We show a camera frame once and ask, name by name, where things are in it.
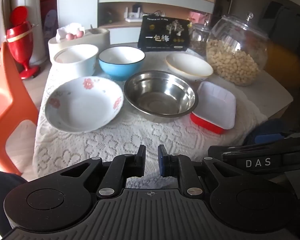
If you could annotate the orange plastic chair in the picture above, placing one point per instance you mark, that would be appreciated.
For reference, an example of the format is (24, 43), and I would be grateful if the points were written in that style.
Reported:
(5, 92)

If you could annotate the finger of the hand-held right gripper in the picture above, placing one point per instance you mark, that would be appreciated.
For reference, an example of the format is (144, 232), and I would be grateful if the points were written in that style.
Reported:
(215, 151)
(270, 139)

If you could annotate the white lace tablecloth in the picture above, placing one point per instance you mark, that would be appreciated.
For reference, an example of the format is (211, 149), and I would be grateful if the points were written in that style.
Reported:
(115, 142)

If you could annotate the small glass jar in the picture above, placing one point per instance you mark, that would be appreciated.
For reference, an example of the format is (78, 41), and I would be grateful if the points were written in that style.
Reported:
(197, 40)

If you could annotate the crumpled white tissue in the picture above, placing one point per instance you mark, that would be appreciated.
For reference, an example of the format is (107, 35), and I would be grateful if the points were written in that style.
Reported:
(70, 28)

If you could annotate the small dark green object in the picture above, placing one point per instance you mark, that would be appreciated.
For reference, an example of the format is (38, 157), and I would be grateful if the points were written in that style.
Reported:
(106, 17)

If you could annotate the stainless steel bowl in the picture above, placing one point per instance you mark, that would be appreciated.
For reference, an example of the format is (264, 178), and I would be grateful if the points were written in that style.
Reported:
(160, 97)

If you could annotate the beige oval container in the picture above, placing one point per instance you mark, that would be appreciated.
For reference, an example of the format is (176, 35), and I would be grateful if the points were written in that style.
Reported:
(97, 41)

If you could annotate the dark blue cloth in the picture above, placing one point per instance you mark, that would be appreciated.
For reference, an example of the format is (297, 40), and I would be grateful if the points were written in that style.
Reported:
(265, 127)

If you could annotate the deep white bowl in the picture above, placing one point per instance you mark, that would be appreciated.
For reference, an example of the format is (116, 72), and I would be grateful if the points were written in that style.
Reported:
(77, 65)

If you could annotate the white standing air conditioner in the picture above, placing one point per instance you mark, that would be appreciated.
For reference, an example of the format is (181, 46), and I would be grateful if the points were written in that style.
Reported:
(30, 10)

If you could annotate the black printed box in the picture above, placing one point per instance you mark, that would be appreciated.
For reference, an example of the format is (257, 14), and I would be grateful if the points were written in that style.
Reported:
(160, 43)

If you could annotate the white power strip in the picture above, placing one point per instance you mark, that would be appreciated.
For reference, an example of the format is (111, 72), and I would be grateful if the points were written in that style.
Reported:
(157, 12)

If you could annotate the pink round object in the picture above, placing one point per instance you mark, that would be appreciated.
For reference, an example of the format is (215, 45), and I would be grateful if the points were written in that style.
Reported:
(80, 33)
(70, 36)

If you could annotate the blue bowl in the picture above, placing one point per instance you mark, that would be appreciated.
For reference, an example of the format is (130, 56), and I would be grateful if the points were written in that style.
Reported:
(120, 70)

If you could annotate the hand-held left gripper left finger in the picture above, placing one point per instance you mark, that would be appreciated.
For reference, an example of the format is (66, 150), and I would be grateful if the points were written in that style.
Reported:
(142, 158)

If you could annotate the wooden stick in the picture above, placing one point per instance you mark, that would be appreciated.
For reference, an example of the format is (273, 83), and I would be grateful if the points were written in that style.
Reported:
(92, 29)

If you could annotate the white floral bowl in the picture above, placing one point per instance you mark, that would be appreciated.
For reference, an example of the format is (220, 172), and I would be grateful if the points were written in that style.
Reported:
(82, 107)

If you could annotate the shallow cream bowl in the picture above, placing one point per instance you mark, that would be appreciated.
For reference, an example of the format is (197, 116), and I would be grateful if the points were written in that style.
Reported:
(187, 66)

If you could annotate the white square tray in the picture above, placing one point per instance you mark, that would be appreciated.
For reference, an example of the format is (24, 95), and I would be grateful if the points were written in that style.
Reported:
(215, 105)

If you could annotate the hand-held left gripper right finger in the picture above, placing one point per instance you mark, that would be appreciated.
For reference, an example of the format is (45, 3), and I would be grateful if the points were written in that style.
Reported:
(162, 160)

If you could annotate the person's dark clothing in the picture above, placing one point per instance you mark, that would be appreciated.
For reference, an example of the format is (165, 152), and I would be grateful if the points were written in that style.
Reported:
(0, 192)

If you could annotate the large glass jar of nuts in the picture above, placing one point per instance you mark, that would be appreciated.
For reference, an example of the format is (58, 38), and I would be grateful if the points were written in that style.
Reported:
(235, 62)

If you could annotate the yellow seat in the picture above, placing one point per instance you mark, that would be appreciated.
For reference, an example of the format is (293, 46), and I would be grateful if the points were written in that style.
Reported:
(287, 60)

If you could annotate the dark grey chair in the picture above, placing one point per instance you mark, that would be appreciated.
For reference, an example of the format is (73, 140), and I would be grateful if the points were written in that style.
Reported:
(285, 20)

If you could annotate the purple skateboard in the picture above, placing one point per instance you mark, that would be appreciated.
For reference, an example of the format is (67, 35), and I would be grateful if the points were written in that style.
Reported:
(50, 25)

